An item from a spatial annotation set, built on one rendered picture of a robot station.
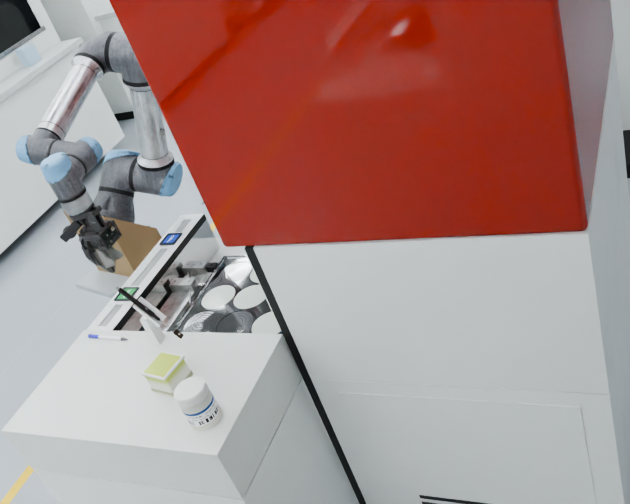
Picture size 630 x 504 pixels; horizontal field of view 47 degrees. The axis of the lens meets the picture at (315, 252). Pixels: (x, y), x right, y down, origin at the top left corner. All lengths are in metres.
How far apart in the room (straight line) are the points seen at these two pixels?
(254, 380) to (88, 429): 0.40
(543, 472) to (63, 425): 1.11
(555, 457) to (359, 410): 0.46
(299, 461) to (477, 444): 0.42
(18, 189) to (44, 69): 0.88
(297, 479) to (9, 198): 3.78
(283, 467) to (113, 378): 0.47
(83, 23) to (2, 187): 1.81
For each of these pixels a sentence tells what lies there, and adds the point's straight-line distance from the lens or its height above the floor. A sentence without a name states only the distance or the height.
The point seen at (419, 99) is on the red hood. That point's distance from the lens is 1.24.
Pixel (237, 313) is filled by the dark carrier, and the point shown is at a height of 0.90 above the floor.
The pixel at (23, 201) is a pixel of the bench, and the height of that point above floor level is 0.24.
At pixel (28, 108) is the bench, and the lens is 5.46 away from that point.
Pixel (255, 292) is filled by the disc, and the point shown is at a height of 0.90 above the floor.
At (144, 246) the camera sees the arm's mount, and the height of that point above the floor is 0.90.
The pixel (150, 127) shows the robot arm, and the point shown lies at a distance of 2.33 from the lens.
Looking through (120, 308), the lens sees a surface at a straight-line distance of 2.11.
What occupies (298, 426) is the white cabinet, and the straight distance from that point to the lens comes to 1.81.
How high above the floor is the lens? 2.00
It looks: 32 degrees down
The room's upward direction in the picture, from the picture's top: 21 degrees counter-clockwise
